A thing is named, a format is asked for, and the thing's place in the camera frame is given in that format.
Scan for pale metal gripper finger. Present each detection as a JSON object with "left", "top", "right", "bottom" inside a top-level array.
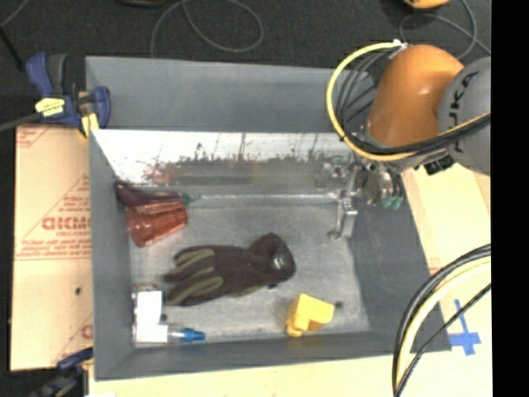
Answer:
[
  {"left": 343, "top": 208, "right": 360, "bottom": 240},
  {"left": 326, "top": 199, "right": 346, "bottom": 241}
]

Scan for yellow plastic block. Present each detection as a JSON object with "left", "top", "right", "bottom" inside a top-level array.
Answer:
[{"left": 284, "top": 293, "right": 336, "bottom": 338}]

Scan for dark brown glove, olive stripes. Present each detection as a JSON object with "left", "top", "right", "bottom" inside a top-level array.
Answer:
[{"left": 162, "top": 232, "right": 298, "bottom": 308}]

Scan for grey metal bin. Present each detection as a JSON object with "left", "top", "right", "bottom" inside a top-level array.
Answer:
[{"left": 84, "top": 55, "right": 452, "bottom": 380}]

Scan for clear orange plastic cup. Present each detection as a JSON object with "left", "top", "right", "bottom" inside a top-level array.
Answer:
[{"left": 125, "top": 199, "right": 189, "bottom": 248}]

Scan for clear tube with blue cap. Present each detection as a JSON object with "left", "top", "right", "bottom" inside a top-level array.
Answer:
[{"left": 167, "top": 326, "right": 207, "bottom": 343}]

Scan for white box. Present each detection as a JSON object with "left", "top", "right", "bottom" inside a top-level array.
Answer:
[{"left": 131, "top": 289, "right": 169, "bottom": 344}]

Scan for brown cardboard board, red print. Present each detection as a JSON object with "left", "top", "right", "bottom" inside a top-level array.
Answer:
[{"left": 9, "top": 123, "right": 97, "bottom": 372}]

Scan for black cylinder on white bracket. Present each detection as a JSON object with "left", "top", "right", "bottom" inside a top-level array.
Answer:
[{"left": 422, "top": 153, "right": 455, "bottom": 176}]

